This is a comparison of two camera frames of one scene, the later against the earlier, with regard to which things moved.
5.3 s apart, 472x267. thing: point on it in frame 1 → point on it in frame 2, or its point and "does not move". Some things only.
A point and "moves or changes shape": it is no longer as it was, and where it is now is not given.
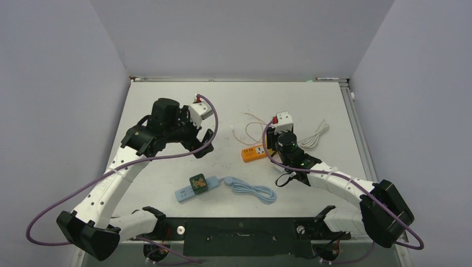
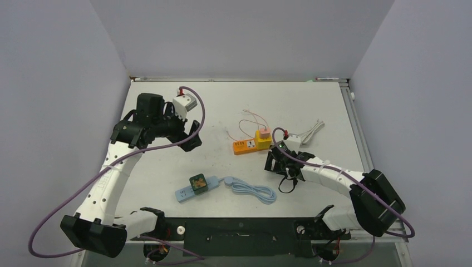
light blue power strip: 183,194 does not move
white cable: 311,142 moves or changes shape
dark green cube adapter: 198,183 does not move
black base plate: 244,237 does not move
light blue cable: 264,194 does not move
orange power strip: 252,153 → 245,147
